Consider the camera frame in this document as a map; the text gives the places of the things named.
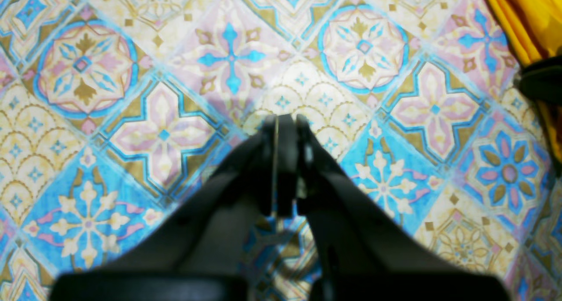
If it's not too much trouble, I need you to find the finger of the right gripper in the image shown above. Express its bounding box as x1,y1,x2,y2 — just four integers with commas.
519,56,562,106

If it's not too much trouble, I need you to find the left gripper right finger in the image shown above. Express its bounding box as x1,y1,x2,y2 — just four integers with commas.
295,115,510,301

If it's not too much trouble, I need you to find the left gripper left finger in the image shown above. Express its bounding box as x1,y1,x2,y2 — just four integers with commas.
49,115,298,301

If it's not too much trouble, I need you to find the yellow T-shirt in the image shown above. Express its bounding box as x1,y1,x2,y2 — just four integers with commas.
486,0,562,161

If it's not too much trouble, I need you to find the patterned blue pink tablecloth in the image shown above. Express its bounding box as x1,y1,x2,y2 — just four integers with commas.
0,0,561,301

